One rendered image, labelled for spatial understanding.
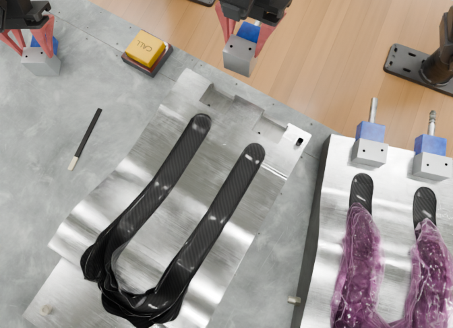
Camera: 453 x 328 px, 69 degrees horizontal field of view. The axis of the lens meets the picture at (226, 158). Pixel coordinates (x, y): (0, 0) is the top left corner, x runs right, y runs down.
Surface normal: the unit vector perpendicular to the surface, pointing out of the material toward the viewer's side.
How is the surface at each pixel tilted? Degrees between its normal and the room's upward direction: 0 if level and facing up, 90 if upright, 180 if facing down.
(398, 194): 0
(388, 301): 15
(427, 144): 0
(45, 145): 0
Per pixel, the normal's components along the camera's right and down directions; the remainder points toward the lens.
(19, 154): -0.02, -0.25
